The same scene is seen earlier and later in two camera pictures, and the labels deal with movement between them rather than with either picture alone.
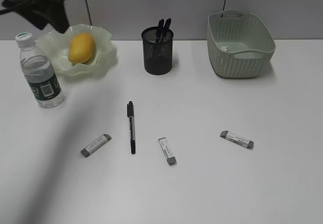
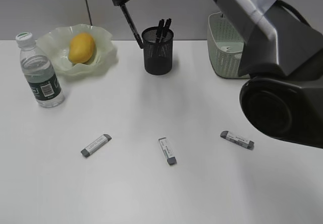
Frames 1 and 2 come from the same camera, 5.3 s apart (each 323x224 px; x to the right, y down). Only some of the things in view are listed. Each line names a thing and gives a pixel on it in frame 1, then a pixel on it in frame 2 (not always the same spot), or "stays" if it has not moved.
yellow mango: x=82 y=47 stays
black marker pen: x=160 y=31 stays
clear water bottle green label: x=40 y=71 stays
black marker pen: x=130 y=114 → x=132 y=25
